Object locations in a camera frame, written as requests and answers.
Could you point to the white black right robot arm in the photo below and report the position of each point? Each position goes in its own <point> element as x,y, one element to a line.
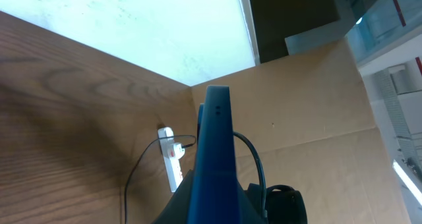
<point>283,204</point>

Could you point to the white power strip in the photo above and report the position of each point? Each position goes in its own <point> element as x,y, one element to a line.
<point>173,168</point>

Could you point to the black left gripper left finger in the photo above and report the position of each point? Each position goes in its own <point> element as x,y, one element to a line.
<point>176,211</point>

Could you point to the blue Galaxy smartphone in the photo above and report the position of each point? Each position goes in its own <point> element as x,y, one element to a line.
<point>214,195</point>

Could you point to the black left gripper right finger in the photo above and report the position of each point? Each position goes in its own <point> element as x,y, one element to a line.
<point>249,203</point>

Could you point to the white USB charger plug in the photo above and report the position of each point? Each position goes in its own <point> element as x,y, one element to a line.
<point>175,151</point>

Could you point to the brown cardboard panel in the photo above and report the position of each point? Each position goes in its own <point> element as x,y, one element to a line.
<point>310,120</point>

